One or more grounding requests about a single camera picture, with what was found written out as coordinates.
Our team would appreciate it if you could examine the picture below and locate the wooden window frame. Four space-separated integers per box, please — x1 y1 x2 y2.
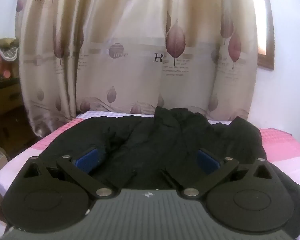
256 0 275 71

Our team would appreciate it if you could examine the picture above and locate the beige leaf print curtain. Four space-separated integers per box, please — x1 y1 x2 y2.
15 0 259 138

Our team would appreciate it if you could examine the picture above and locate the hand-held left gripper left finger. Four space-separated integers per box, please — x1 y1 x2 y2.
20 147 121 202

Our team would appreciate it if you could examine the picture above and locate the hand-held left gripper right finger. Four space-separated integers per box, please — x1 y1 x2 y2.
161 148 278 202

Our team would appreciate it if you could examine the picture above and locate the black jacket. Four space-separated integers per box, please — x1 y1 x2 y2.
37 106 300 239

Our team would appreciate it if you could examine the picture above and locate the pink checked bedsheet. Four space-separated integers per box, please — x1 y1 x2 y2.
0 110 300 240

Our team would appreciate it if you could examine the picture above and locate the brown cardboard box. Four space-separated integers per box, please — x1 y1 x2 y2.
0 111 38 153
0 83 23 114

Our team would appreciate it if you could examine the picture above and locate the pile of patterned cloths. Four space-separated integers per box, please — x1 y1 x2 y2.
0 37 20 80

